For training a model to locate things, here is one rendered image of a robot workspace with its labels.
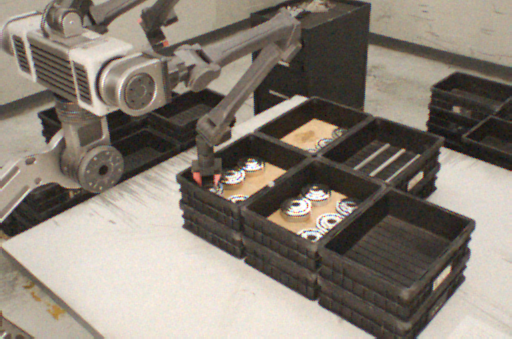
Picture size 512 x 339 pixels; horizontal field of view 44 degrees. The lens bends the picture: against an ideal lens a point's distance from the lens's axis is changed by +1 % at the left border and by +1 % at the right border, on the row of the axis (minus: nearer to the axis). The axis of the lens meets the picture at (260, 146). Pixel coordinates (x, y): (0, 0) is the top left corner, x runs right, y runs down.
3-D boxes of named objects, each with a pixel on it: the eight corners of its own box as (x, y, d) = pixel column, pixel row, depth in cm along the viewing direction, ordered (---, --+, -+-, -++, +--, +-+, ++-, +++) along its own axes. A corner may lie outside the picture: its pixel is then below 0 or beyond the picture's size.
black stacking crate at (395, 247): (406, 328, 166) (410, 295, 160) (315, 278, 183) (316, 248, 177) (472, 252, 191) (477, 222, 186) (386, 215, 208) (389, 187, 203)
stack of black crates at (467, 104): (510, 160, 362) (525, 88, 340) (485, 181, 344) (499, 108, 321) (446, 138, 387) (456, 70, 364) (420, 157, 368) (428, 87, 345)
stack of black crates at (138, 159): (126, 234, 312) (116, 177, 295) (92, 211, 330) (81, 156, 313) (187, 199, 336) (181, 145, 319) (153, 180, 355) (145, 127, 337)
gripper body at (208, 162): (192, 164, 215) (190, 145, 211) (221, 162, 215) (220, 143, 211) (191, 174, 209) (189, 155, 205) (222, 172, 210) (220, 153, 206)
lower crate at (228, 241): (241, 264, 206) (239, 235, 200) (179, 229, 223) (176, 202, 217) (313, 209, 232) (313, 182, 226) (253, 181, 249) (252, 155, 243)
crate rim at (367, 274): (409, 301, 161) (410, 294, 160) (315, 253, 178) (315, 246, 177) (477, 227, 187) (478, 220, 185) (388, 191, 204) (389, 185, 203)
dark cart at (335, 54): (306, 167, 388) (308, 29, 343) (254, 144, 416) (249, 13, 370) (363, 132, 425) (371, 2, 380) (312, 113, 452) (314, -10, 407)
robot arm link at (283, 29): (290, -3, 184) (313, 19, 181) (277, 30, 195) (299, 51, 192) (169, 50, 160) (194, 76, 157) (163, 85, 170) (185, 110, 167)
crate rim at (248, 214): (315, 253, 178) (315, 246, 177) (238, 214, 195) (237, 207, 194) (388, 191, 204) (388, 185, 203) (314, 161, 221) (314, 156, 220)
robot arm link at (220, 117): (273, 20, 188) (297, 43, 185) (280, 23, 193) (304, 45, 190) (190, 124, 202) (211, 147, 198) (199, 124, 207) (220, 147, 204)
